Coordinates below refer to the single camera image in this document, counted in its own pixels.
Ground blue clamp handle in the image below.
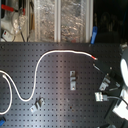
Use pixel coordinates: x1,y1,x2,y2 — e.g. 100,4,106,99
90,26,98,44

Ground metal cable clip centre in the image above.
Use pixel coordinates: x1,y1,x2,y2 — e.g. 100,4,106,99
70,71,77,91

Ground blue object bottom left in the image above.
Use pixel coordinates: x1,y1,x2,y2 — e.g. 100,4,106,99
0,116,6,126

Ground black perforated board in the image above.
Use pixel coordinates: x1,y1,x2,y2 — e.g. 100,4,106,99
0,41,128,128

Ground metal cable clip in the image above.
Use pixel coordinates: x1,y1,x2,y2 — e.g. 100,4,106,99
30,97,45,113
70,71,77,91

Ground white cable with red tip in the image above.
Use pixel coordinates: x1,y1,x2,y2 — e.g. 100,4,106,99
0,49,99,115

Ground clear plastic storage bins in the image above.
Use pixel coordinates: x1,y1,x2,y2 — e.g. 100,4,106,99
34,0,94,43

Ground metal cable clip lower left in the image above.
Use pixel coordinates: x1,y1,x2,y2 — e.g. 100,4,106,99
30,97,45,113

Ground red handled tool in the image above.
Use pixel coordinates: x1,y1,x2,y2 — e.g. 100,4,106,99
1,4,25,15

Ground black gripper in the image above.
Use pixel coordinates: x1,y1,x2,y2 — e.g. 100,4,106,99
93,64,121,102

